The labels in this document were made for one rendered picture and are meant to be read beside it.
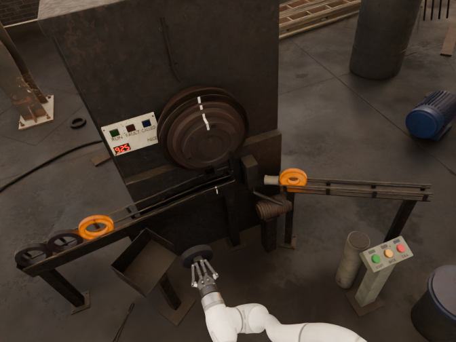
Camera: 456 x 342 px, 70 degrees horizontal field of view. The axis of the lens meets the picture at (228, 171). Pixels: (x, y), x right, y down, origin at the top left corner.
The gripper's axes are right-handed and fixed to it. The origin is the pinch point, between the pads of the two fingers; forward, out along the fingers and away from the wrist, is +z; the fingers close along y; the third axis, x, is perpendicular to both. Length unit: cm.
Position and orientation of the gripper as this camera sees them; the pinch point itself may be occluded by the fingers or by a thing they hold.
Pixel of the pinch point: (196, 255)
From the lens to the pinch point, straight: 157.6
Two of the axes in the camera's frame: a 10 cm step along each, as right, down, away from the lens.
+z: -3.6, -7.0, 6.2
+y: 9.3, -3.2, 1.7
